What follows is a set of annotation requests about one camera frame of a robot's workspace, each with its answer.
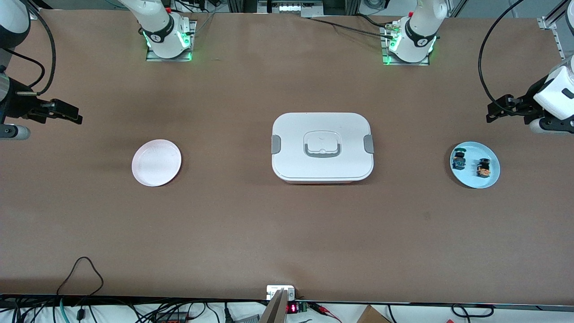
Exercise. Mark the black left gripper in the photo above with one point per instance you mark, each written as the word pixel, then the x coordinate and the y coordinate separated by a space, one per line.
pixel 527 106

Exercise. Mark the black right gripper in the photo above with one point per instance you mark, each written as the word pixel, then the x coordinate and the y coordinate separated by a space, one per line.
pixel 18 106

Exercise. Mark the orange push button switch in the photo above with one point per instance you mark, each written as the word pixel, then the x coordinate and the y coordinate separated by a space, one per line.
pixel 483 167

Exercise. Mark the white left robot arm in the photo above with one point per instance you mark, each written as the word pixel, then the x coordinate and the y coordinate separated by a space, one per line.
pixel 417 31

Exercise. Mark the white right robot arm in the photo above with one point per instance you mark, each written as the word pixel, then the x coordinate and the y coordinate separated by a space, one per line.
pixel 157 27

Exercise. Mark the grey box latch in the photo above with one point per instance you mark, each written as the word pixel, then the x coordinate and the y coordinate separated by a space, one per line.
pixel 368 143
pixel 276 144

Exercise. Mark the white lidded storage box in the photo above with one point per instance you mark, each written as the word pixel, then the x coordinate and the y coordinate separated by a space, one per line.
pixel 323 168

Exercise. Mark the light blue round plate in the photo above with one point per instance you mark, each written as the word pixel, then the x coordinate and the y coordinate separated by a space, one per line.
pixel 471 177

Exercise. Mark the pink round plate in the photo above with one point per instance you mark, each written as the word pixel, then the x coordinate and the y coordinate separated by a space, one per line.
pixel 157 163

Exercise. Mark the brown cardboard piece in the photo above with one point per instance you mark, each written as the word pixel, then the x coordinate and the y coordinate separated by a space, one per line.
pixel 372 316

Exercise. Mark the small white mounted device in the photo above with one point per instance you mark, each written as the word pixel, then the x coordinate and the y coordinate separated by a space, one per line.
pixel 274 289

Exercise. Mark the grey aluminium bar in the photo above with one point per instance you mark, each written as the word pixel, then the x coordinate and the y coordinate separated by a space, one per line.
pixel 274 312

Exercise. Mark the red digit display module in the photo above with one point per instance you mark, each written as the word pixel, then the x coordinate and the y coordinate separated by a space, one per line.
pixel 292 308

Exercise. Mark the green push button switch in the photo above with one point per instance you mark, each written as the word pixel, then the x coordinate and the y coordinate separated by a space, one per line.
pixel 459 159

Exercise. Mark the perforated metal rail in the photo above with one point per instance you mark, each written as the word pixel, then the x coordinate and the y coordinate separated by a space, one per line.
pixel 563 45

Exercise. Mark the aluminium frame profile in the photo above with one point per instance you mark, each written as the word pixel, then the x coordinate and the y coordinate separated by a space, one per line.
pixel 35 14
pixel 554 18

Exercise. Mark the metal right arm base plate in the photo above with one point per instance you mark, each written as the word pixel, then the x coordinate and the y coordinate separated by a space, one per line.
pixel 150 56

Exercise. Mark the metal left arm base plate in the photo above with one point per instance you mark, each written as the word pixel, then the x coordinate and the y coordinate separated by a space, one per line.
pixel 386 60

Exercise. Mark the metal frame white connectors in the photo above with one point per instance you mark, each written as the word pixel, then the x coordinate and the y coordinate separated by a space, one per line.
pixel 287 6

